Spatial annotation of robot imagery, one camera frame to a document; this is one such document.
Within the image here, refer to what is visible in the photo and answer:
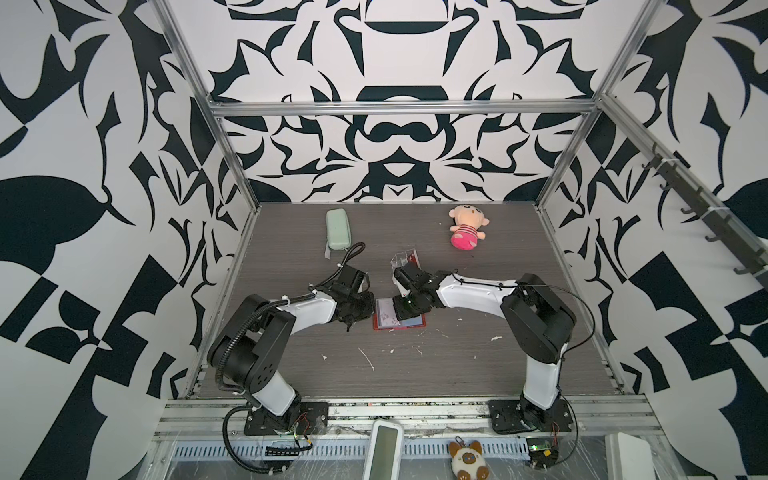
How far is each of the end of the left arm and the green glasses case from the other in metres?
0.26

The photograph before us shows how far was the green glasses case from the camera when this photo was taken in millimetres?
1066

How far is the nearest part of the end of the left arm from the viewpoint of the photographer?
74cm
